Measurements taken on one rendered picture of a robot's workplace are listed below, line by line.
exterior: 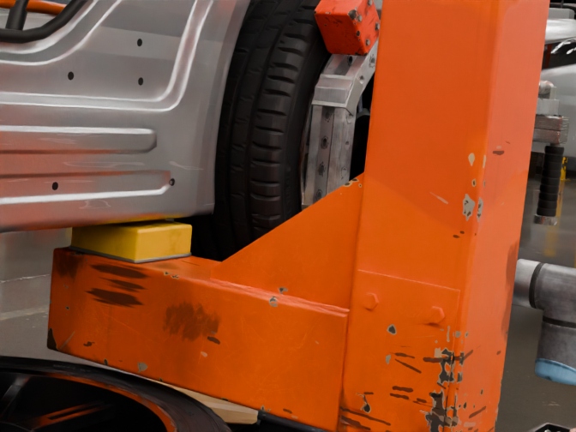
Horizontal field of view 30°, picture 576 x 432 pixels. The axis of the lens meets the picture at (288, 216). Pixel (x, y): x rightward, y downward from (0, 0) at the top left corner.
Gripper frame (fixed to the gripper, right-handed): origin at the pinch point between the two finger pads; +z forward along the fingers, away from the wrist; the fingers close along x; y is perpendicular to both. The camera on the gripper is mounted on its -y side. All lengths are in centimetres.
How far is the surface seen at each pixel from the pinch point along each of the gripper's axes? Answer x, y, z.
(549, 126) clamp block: 16.0, -25.4, -25.8
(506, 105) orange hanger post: -30, -76, -43
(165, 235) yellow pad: -45, -57, 9
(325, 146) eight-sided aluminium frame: -16, -49, -2
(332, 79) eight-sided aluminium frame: -9, -57, -2
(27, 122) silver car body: -55, -90, 9
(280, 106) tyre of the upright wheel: -17, -58, 3
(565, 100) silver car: 179, 129, 45
